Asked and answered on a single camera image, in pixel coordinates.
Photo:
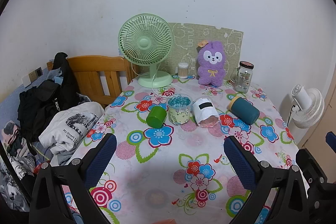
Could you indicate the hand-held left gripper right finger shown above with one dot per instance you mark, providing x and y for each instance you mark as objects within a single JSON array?
[{"x": 240, "y": 161}]

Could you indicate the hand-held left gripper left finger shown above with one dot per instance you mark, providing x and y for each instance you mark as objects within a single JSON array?
[{"x": 101, "y": 158}]

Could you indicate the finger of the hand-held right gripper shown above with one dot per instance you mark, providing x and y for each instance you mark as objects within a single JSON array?
[
  {"x": 313, "y": 169},
  {"x": 331, "y": 138}
]

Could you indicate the teal cup with yellow lid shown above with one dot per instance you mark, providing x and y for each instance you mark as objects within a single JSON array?
[{"x": 244, "y": 109}]

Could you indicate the white cup with black label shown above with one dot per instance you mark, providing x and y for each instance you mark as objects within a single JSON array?
[{"x": 204, "y": 111}]

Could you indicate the green cup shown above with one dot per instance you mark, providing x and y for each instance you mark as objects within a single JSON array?
[{"x": 156, "y": 116}]

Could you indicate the clear patterned plastic cup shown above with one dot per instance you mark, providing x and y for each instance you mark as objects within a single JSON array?
[{"x": 179, "y": 112}]

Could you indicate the white standing fan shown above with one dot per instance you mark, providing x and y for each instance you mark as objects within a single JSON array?
[{"x": 308, "y": 106}]

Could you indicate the white printed shirt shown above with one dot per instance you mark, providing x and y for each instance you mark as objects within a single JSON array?
[{"x": 73, "y": 124}]

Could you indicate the floral tablecloth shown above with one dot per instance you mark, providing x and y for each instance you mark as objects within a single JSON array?
[{"x": 168, "y": 161}]

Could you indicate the black clothing pile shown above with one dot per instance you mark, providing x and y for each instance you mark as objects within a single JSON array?
[{"x": 47, "y": 100}]

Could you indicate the glass jar with lid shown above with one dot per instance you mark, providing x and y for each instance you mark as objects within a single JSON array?
[{"x": 242, "y": 79}]

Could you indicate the printed bedding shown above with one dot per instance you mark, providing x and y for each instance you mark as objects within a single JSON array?
[{"x": 15, "y": 166}]

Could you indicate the light blue cloth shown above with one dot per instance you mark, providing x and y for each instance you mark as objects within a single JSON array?
[{"x": 58, "y": 77}]

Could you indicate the wooden headboard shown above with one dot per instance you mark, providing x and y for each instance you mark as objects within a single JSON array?
[{"x": 89, "y": 66}]

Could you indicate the purple plush toy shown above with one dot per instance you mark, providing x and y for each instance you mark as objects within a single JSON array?
[{"x": 211, "y": 71}]

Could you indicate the cotton swab container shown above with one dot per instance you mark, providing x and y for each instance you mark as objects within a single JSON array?
[{"x": 183, "y": 71}]

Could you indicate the green desk fan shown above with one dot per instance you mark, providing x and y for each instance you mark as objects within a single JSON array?
[{"x": 144, "y": 43}]

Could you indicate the dark wall socket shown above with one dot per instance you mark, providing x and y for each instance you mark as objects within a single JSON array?
[{"x": 39, "y": 71}]

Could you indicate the green patterned wall mat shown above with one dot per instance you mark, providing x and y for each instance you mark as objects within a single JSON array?
[{"x": 189, "y": 35}]

